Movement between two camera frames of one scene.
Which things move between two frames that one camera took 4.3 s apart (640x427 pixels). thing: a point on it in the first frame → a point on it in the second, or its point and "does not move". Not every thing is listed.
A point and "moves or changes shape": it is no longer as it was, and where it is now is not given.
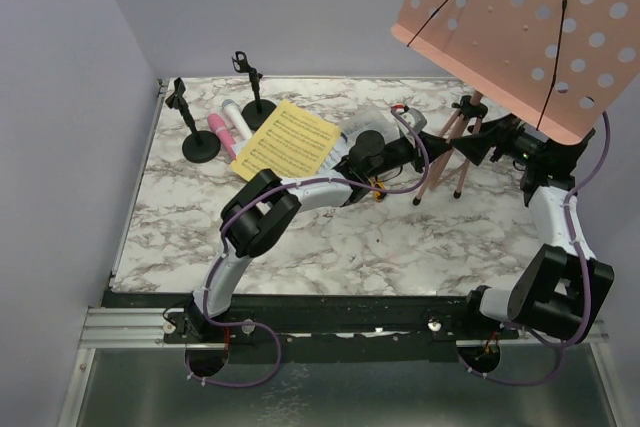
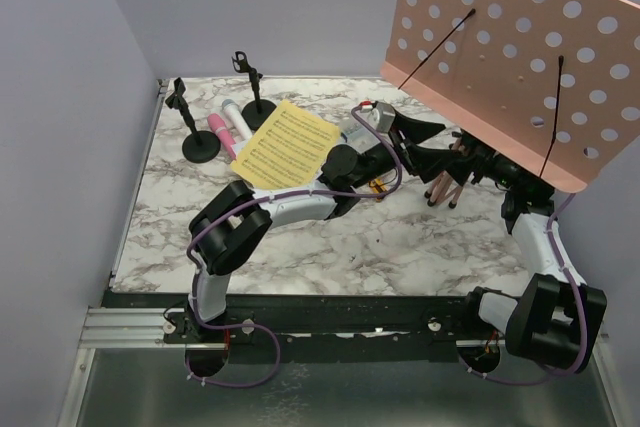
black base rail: [339, 328] does not move
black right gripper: [498, 134] → [480, 158]
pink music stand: [549, 36] moves or changes shape
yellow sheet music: [291, 141] does not move
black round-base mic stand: [256, 111] does not move
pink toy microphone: [218, 125] does not move
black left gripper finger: [434, 146] → [426, 163]
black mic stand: [200, 146] does not move
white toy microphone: [236, 114] does not move
